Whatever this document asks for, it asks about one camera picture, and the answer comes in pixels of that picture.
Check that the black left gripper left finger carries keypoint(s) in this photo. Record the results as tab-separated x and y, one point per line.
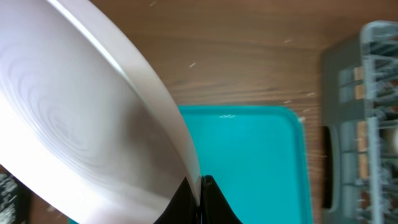
182	208

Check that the teal plastic tray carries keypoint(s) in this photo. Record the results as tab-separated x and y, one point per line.
256	155

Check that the pink plate with food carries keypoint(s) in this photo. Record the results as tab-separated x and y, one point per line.
86	123

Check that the grey dish rack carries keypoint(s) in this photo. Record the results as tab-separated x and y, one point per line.
359	121

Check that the black tray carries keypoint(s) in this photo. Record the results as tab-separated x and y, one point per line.
15	200

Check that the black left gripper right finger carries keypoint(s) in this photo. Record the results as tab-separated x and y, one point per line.
214	207

